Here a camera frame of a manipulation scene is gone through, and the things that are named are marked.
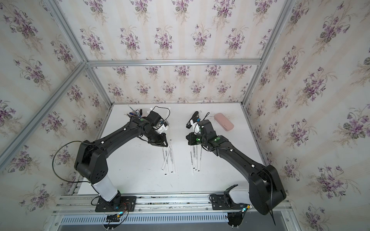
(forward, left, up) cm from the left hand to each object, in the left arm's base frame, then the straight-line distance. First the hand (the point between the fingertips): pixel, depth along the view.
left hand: (168, 145), depth 82 cm
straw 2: (-4, +1, -11) cm, 12 cm away
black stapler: (+22, -13, -9) cm, 27 cm away
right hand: (+4, -12, +4) cm, 13 cm away
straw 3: (-1, +1, -11) cm, 11 cm away
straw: (-4, -14, -11) cm, 18 cm away
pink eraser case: (+21, -42, -9) cm, 47 cm away
